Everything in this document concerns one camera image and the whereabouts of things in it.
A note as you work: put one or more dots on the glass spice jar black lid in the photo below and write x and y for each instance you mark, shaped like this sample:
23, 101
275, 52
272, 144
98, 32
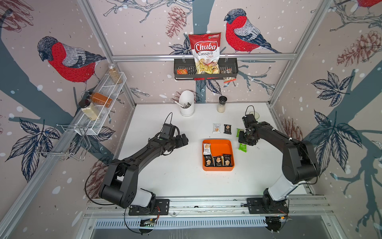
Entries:
221, 104

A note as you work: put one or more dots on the white drycake cookie packet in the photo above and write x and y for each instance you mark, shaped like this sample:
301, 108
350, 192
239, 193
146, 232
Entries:
216, 128

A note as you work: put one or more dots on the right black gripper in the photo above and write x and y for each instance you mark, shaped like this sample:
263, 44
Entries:
240, 140

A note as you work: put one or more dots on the red Chuba chips bag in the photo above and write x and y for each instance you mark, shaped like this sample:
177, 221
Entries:
206, 51

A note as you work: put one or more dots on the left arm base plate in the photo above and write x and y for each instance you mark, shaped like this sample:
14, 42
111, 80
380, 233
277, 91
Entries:
155, 208

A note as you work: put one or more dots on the green translucent cup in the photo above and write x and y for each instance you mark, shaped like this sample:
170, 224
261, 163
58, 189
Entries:
255, 114

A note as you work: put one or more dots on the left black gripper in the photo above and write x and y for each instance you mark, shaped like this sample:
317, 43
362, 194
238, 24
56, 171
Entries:
180, 143

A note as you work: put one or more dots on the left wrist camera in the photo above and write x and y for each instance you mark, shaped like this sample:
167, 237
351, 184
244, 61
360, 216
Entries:
167, 132

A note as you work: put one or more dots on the grain filled glass jar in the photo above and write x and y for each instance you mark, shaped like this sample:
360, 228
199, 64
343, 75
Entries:
114, 74

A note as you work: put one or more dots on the white utensil holder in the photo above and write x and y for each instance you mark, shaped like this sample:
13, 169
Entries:
186, 101

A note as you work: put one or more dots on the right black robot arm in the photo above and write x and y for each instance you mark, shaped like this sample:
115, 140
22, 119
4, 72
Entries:
299, 162

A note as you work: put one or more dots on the black cookie packet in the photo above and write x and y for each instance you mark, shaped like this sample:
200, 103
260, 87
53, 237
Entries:
208, 159
227, 129
227, 160
217, 161

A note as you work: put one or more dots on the pale yellow block jar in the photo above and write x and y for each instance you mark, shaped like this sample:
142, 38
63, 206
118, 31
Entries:
91, 111

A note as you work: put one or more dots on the metal wire rack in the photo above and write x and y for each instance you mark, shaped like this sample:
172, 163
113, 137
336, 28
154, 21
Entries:
65, 142

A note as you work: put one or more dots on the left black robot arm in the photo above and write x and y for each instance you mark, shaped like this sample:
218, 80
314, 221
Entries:
120, 183

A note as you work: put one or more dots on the orange storage box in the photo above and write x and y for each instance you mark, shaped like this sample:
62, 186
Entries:
219, 147

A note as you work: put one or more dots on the orange sauce bottle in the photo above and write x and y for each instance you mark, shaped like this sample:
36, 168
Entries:
100, 99

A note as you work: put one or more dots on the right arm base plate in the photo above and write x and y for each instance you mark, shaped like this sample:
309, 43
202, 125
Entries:
259, 206

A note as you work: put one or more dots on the black hanging wire basket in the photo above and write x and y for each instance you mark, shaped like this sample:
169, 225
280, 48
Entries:
189, 69

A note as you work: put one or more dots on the white wire wall shelf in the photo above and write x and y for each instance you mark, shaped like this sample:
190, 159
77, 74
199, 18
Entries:
108, 88

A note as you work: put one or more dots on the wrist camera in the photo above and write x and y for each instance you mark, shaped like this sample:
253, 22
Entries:
249, 121
167, 132

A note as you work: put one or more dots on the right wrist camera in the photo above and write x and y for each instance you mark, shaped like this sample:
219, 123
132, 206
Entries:
249, 121

